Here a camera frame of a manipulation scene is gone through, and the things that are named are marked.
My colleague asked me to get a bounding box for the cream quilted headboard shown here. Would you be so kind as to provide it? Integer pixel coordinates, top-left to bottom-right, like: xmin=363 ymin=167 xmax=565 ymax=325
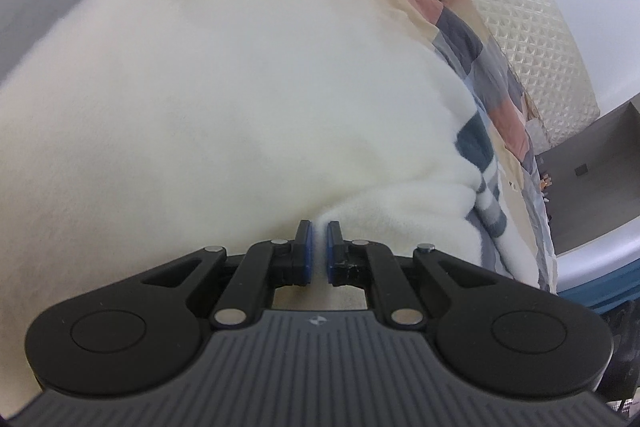
xmin=400 ymin=0 xmax=601 ymax=152

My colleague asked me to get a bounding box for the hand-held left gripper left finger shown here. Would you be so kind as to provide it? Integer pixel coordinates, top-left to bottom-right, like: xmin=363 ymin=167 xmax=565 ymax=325
xmin=142 ymin=219 xmax=315 ymax=329

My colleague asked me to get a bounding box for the grey wardrobe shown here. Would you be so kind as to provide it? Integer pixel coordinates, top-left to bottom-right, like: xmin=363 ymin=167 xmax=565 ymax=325
xmin=536 ymin=91 xmax=640 ymax=258

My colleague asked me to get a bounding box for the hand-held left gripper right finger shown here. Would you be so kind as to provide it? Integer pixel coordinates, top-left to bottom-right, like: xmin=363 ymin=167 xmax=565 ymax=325
xmin=325 ymin=221 xmax=496 ymax=329

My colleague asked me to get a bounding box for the white striped fuzzy sweater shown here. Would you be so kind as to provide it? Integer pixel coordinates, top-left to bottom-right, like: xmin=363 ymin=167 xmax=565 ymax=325
xmin=0 ymin=0 xmax=558 ymax=408

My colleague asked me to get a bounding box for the checkered bed cover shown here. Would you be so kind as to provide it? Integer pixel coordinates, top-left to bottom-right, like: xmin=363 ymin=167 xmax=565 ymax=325
xmin=0 ymin=0 xmax=560 ymax=295

